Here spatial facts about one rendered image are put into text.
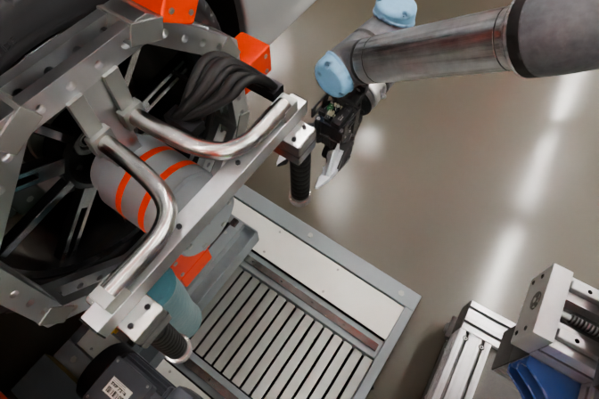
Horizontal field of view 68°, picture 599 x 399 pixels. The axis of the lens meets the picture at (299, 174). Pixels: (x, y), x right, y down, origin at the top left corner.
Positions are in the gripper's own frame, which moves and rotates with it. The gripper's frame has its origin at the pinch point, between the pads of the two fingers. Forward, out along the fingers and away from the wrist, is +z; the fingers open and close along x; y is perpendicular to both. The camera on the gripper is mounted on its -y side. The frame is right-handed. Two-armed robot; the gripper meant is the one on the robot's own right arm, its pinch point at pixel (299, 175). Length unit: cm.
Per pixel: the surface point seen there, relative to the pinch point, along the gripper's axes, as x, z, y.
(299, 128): -0.5, -0.8, 12.0
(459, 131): 14, -99, -83
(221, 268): -25, 8, -68
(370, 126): -19, -80, -83
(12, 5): -28.7, 17.2, 33.5
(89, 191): -30.8, 23.1, -3.5
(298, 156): 1.5, 2.5, 10.0
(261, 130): -1.9, 6.3, 18.1
